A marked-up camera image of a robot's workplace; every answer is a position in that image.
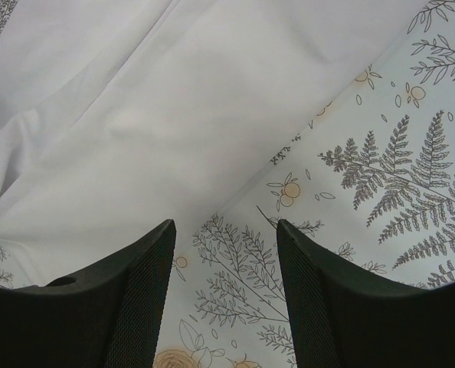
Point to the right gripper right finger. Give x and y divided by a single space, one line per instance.
344 316

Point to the white t shirt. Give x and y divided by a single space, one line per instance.
117 115

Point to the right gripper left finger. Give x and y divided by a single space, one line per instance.
107 314

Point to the floral patterned table mat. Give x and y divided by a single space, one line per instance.
370 177

